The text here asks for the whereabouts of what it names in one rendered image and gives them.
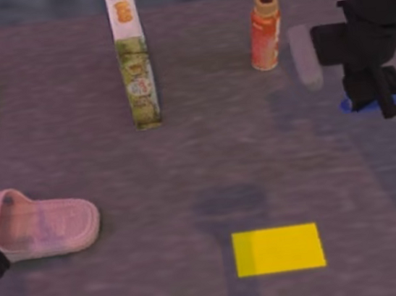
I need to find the yellow square sheet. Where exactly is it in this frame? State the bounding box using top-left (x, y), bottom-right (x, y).
top-left (230, 221), bottom-right (328, 279)

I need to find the grey rectangular block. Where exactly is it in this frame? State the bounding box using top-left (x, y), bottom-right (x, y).
top-left (285, 22), bottom-right (325, 95)

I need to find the orange bottle with brown cap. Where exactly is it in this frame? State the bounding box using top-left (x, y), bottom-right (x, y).
top-left (242, 0), bottom-right (289, 73)

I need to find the tall printed carton box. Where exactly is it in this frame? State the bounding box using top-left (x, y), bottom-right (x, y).
top-left (103, 0), bottom-right (164, 134)

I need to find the pink rubber slipper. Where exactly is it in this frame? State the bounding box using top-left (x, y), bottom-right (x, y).
top-left (0, 176), bottom-right (106, 265)

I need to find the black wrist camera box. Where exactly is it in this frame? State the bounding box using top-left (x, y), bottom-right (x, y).
top-left (306, 0), bottom-right (361, 69)

